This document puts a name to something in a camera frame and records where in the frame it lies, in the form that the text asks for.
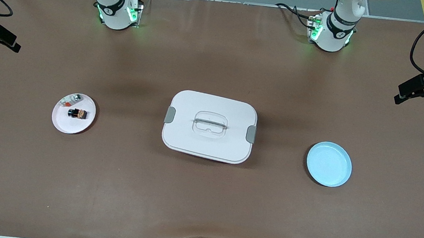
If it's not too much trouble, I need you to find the orange and black switch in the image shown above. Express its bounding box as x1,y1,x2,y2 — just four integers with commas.
68,107,89,120

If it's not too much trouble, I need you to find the white lidded storage box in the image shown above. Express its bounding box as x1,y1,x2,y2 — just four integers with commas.
159,88,261,167

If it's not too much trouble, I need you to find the pink round plate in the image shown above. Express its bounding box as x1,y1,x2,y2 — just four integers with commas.
50,90,98,137

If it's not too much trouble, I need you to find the light blue round plate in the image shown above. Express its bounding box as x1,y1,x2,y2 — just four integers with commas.
304,139,355,190

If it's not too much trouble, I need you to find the brown table mat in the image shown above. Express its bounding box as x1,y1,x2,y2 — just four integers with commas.
0,0,424,238

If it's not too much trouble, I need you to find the red and clear switch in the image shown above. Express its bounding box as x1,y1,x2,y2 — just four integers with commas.
59,92,83,109

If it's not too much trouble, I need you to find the black left arm base cable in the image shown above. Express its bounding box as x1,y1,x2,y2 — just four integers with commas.
273,2,321,30

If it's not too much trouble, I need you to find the silver table edge rail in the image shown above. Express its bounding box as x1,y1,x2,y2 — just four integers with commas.
168,0,424,30

